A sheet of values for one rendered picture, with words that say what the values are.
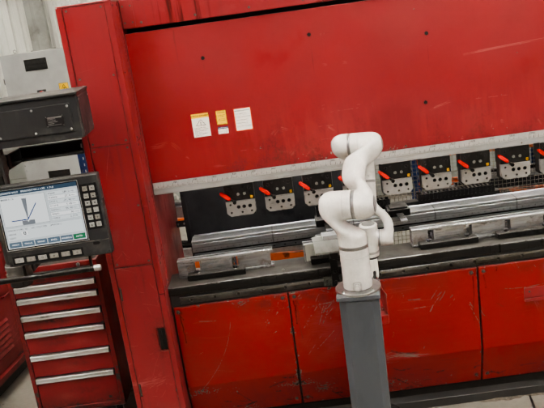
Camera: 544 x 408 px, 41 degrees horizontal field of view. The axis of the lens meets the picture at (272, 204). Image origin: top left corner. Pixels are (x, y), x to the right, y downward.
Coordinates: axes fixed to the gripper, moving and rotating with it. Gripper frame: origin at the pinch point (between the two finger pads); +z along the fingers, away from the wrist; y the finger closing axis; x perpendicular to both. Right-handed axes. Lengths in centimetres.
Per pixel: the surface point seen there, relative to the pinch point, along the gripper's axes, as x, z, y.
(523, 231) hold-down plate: 86, -4, -20
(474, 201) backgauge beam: 77, -9, -57
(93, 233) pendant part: -121, -50, 1
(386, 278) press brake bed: 13.4, 9.7, -23.3
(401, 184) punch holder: 29, -34, -36
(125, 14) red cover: -93, -134, -58
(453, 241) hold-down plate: 51, -3, -25
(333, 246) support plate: -12.4, -13.7, -21.6
